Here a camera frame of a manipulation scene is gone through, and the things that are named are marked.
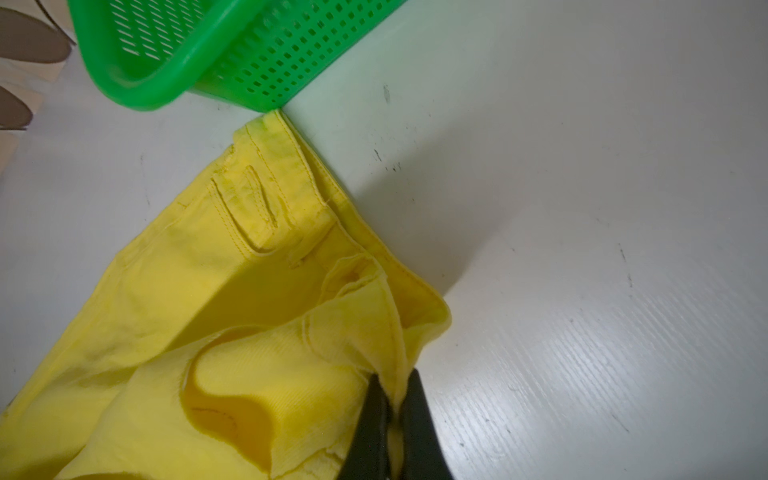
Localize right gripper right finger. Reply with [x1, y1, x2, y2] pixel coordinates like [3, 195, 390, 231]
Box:
[399, 369, 454, 480]

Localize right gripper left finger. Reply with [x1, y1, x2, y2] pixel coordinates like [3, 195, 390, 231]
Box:
[336, 374, 391, 480]

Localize yellow trousers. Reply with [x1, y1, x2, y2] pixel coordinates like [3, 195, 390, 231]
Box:
[1, 111, 451, 479]

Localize green plastic basket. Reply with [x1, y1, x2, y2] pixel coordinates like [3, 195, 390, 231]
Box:
[68, 0, 401, 113]

